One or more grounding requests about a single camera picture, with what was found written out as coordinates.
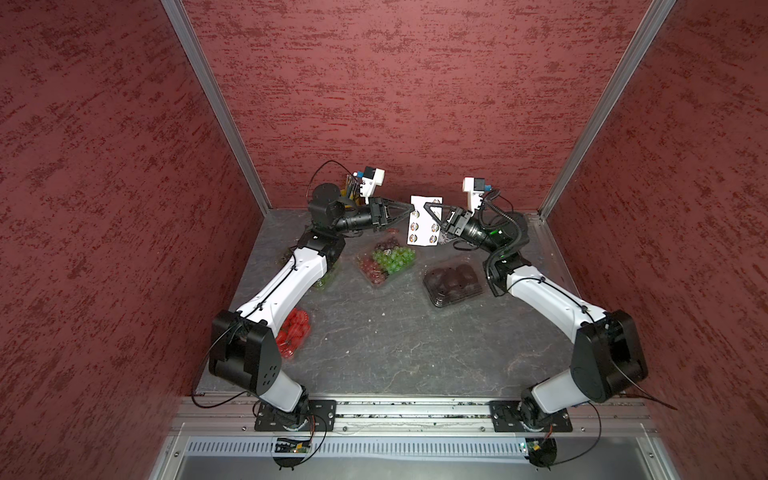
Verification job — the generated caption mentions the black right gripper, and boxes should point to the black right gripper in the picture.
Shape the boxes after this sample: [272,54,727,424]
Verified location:
[426,201,503,255]

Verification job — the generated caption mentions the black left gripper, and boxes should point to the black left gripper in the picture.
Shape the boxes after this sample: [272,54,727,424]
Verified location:
[333,196,414,234]

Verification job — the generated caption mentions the clear box dark plums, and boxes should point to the clear box dark plums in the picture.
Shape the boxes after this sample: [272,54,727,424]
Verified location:
[423,263,483,308]

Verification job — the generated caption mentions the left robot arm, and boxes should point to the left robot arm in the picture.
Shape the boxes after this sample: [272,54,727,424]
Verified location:
[206,183,414,423]

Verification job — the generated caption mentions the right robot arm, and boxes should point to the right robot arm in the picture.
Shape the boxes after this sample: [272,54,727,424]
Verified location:
[424,201,648,431]

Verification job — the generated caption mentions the pencils in bucket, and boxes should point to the pencils in bucket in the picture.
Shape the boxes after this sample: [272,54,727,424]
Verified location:
[345,174,360,189]

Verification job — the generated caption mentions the clear box dark grapes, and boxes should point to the clear box dark grapes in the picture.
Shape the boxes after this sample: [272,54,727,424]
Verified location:
[312,265,339,291]

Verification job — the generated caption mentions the clear box strawberries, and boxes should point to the clear box strawberries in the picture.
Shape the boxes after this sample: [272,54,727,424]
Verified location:
[276,308,311,359]

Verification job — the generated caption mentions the left circuit board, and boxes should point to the left circuit board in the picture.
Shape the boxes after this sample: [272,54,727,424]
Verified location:
[272,437,314,470]

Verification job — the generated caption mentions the circuit board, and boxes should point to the circuit board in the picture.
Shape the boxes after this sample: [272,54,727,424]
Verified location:
[525,437,558,469]
[272,437,314,470]

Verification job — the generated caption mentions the right circuit board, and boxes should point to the right circuit board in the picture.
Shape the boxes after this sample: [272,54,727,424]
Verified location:
[525,437,558,469]

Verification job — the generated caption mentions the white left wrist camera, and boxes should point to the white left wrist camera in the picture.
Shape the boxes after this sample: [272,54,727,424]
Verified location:
[353,167,385,203]

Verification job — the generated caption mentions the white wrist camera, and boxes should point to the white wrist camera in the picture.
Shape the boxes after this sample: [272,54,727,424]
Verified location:
[353,167,385,203]
[462,177,492,212]

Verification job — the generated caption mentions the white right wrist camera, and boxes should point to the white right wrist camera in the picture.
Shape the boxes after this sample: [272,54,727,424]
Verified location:
[462,177,492,212]

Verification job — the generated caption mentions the black corrugated right cable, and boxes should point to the black corrugated right cable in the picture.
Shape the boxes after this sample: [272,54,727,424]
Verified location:
[479,191,532,289]

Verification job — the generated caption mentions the aluminium front rail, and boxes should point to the aluminium front rail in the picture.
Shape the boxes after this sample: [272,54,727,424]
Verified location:
[171,395,658,438]

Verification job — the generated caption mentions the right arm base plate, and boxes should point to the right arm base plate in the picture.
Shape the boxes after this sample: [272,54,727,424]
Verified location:
[488,400,573,433]

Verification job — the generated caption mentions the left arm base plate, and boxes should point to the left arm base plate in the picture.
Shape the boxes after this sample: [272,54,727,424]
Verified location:
[254,399,338,433]

